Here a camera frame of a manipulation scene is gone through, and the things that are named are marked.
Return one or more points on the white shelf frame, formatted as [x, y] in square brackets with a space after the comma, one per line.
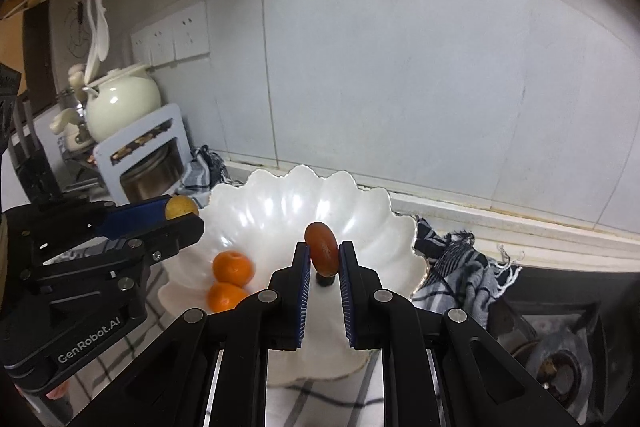
[107, 157]

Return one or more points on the black white checked cloth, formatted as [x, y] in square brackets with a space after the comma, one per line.
[460, 272]

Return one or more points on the large cream ceramic pot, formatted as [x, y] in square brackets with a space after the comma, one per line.
[122, 99]

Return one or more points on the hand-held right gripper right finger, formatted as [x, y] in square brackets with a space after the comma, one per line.
[348, 297]

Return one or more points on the white wall power outlets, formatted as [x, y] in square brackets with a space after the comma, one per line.
[170, 32]

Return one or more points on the white scalloped bowl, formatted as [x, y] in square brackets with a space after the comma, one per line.
[280, 212]

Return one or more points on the orange mandarin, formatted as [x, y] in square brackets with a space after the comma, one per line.
[225, 299]
[232, 269]

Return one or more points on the red jujube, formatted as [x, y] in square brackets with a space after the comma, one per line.
[321, 249]

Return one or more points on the white rice spoon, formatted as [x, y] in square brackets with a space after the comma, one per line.
[92, 42]
[102, 27]

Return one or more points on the stainless steel pot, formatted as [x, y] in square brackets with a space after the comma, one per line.
[150, 174]

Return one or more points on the person's left hand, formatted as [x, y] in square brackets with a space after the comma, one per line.
[57, 389]

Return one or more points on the set of steel knives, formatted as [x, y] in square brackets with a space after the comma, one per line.
[22, 127]

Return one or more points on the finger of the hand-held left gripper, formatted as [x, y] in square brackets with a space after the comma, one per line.
[172, 237]
[135, 216]

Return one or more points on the small yellow fruit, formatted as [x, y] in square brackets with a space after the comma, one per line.
[182, 207]

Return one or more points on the gas stove burner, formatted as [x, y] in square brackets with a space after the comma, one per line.
[555, 357]

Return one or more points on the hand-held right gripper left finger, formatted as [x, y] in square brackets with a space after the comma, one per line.
[300, 297]

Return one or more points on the black knife block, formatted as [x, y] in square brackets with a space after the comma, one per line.
[40, 179]

